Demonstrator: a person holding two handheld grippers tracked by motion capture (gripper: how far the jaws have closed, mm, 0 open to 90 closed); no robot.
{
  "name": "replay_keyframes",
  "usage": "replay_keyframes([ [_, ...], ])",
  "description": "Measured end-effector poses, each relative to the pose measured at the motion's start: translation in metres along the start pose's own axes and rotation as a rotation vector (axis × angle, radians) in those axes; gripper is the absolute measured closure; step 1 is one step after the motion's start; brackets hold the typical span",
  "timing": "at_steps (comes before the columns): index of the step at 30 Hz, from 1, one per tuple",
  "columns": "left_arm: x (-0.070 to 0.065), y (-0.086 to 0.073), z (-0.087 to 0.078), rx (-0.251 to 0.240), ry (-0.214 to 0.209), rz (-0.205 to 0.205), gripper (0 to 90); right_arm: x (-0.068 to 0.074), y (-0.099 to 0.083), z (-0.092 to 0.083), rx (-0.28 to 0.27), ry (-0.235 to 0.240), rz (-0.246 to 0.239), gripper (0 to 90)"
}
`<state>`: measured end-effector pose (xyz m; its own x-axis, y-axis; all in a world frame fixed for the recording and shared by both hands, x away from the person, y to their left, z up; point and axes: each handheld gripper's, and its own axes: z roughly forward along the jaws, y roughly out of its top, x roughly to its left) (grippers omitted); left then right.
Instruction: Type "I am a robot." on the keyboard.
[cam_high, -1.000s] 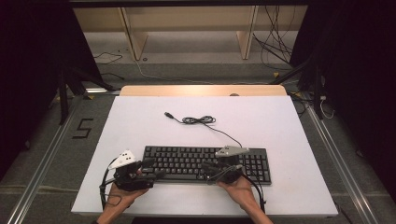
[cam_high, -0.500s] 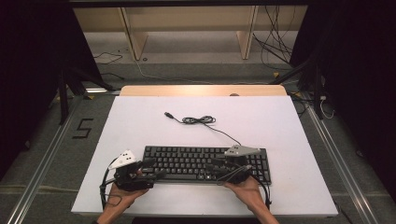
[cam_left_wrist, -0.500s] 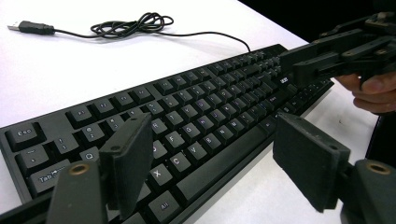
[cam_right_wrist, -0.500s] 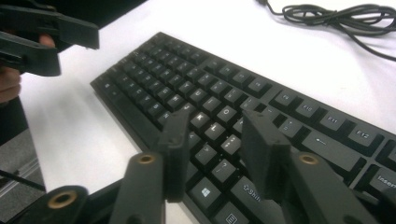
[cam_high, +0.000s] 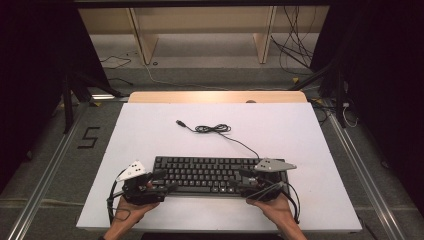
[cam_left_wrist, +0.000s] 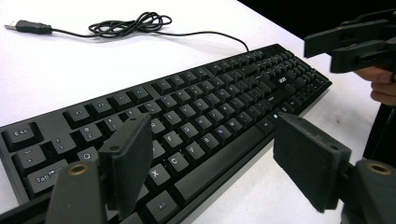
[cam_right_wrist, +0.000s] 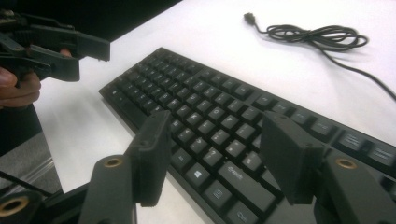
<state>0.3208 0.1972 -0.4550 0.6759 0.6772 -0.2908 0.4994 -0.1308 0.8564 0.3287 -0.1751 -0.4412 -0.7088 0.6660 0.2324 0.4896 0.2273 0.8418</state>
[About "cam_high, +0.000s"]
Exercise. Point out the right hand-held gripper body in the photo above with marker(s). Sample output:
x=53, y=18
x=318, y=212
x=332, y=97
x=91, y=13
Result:
x=266, y=190

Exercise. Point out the person's right hand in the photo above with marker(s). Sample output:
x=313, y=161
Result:
x=278, y=210

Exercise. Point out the black metal stand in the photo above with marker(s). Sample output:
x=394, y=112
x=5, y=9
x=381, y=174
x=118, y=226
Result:
x=339, y=96

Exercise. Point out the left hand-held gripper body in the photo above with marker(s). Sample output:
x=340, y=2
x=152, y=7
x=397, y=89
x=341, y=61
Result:
x=136, y=195

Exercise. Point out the long aluminium rail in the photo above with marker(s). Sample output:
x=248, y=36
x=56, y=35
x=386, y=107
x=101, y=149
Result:
x=369, y=186
x=40, y=186

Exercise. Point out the person's left hand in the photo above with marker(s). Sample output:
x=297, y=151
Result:
x=130, y=213

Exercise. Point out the beige wooden desk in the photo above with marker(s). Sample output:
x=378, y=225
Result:
x=200, y=20

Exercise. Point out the black keyboard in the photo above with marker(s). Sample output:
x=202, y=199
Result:
x=200, y=171

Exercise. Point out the short aluminium bar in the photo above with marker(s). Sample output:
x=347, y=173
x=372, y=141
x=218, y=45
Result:
x=106, y=97

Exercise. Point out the black tripod stand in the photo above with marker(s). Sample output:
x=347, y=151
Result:
x=68, y=106

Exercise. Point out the black curtain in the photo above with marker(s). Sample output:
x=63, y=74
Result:
x=383, y=66
x=33, y=66

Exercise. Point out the white board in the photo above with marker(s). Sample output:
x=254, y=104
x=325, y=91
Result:
x=273, y=133

